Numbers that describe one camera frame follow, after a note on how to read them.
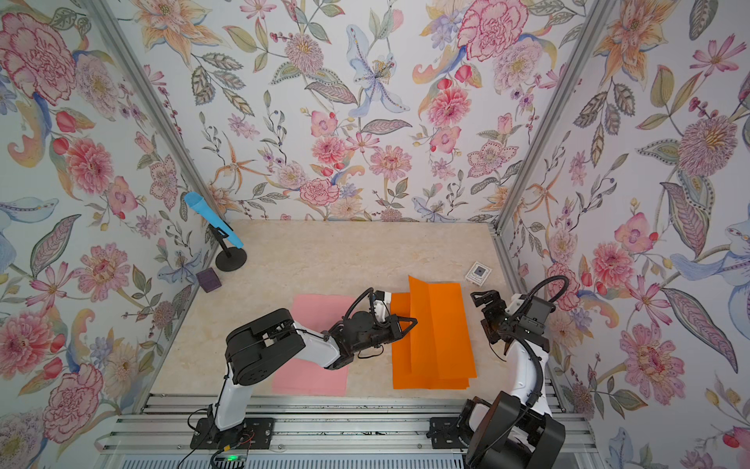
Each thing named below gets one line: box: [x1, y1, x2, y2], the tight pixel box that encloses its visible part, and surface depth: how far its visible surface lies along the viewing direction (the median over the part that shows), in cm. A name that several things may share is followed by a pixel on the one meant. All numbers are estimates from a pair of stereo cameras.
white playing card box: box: [464, 260, 493, 288], surface depth 106 cm
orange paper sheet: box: [390, 292, 470, 390], surface depth 84 cm
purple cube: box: [195, 266, 222, 294], surface depth 103 cm
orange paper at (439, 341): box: [408, 275, 478, 380], surface depth 90 cm
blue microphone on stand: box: [184, 191, 248, 272], surface depth 100 cm
